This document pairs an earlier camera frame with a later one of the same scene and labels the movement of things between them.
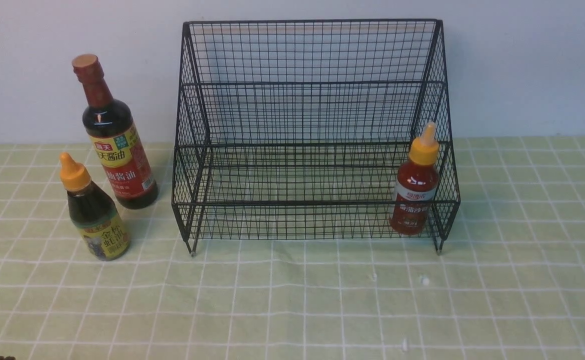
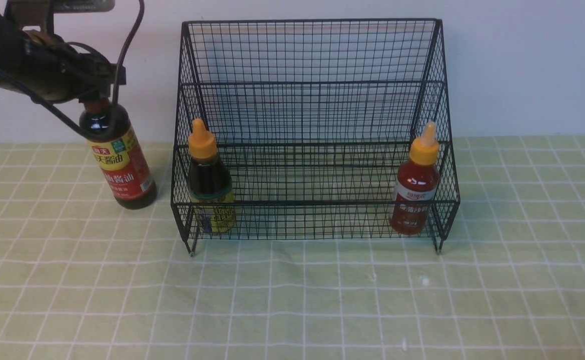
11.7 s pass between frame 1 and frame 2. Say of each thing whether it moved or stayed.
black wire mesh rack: stayed
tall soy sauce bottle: stayed
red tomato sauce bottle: stayed
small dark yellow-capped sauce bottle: moved
